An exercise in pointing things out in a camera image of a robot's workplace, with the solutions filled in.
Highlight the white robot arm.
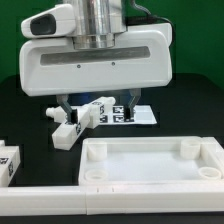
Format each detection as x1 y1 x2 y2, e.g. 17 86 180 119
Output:
19 0 174 118

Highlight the white paper marker sheet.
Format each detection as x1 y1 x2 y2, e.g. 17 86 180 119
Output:
100 105 157 125

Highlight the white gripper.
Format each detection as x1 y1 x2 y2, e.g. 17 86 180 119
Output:
19 23 172 122

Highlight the white L-shaped fence wall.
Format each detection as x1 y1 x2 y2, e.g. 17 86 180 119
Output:
0 136 224 217

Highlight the white desk top tray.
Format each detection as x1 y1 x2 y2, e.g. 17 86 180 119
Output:
78 136 224 186

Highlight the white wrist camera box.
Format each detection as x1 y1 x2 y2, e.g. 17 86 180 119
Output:
21 4 76 39

